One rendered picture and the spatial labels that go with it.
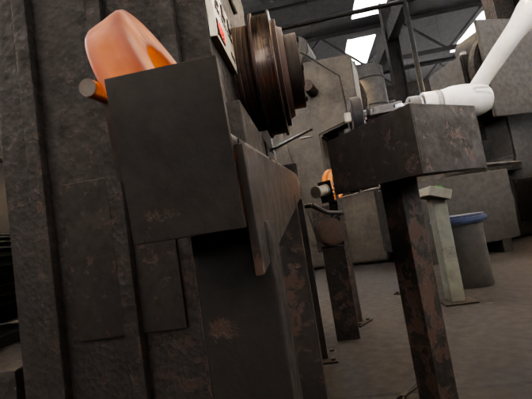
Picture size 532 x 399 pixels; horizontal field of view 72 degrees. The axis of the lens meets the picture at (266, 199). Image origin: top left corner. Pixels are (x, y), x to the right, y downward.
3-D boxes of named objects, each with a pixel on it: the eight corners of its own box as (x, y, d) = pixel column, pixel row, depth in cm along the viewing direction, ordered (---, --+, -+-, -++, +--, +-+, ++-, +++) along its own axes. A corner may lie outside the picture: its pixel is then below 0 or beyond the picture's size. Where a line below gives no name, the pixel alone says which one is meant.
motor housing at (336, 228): (334, 343, 156) (313, 220, 160) (332, 329, 177) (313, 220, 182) (365, 340, 154) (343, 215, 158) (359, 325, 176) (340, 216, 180)
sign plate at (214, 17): (210, 36, 98) (200, -26, 100) (232, 75, 124) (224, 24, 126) (218, 35, 98) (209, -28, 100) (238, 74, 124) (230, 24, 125)
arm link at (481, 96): (448, 108, 108) (437, 133, 120) (504, 100, 106) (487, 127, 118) (439, 80, 113) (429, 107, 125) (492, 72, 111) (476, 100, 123)
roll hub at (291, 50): (292, 95, 128) (279, 20, 130) (296, 118, 156) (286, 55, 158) (308, 92, 127) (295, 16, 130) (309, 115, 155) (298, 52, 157)
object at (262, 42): (264, 119, 119) (242, -16, 123) (278, 148, 166) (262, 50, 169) (283, 115, 118) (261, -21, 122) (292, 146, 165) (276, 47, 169)
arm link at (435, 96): (436, 123, 120) (417, 125, 120) (432, 95, 120) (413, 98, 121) (446, 114, 111) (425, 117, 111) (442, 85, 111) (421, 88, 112)
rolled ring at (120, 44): (150, 21, 38) (125, 39, 39) (77, -18, 21) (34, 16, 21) (248, 164, 44) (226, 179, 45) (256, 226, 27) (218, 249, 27)
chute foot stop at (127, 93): (133, 245, 23) (103, 78, 23) (138, 244, 24) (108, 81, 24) (245, 228, 23) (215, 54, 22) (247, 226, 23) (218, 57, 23)
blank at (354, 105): (350, 92, 111) (361, 90, 110) (345, 103, 126) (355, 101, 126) (355, 143, 111) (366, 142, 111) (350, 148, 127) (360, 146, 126)
